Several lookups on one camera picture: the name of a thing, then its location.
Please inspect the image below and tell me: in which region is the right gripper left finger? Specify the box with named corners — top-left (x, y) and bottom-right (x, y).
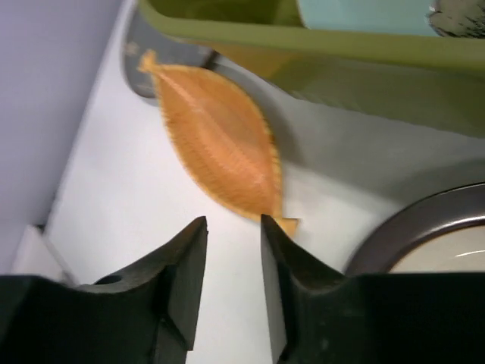
top-left (92, 215), bottom-right (208, 352)

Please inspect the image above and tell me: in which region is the grey deer pattern plate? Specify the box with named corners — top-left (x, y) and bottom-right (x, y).
top-left (122, 8), bottom-right (217, 99)

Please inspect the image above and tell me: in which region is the light green flower plate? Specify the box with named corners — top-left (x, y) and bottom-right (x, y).
top-left (297, 0), bottom-right (484, 39)

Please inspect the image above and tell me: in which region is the brown rimmed cream plate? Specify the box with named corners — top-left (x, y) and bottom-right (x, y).
top-left (344, 182), bottom-right (484, 276)

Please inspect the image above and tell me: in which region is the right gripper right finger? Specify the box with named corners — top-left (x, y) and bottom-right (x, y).
top-left (260, 214), bottom-right (346, 361)

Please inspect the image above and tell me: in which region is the green plastic bin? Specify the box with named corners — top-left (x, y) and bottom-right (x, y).
top-left (139, 1), bottom-right (484, 137)

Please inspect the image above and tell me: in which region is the orange leaf shaped dish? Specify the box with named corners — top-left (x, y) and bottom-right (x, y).
top-left (152, 64), bottom-right (299, 237)

